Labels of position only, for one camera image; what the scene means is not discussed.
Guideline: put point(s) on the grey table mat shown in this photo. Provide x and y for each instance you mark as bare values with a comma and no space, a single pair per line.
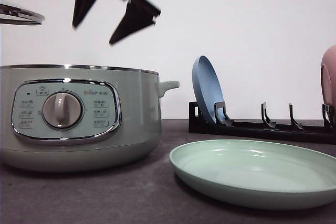
150,192

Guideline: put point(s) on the green electric steamer pot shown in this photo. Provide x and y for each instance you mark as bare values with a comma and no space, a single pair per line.
75,118

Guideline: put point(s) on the glass steamer lid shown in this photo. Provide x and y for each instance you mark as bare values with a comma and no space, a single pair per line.
12,15

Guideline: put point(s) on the pink plate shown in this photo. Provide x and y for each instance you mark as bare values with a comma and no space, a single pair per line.
328,80

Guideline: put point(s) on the green plate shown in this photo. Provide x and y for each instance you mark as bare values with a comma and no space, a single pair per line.
258,174

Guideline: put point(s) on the black plate rack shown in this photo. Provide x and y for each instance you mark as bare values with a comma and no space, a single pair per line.
324,133

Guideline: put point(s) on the blue plate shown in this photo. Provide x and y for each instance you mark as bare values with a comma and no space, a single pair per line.
207,87

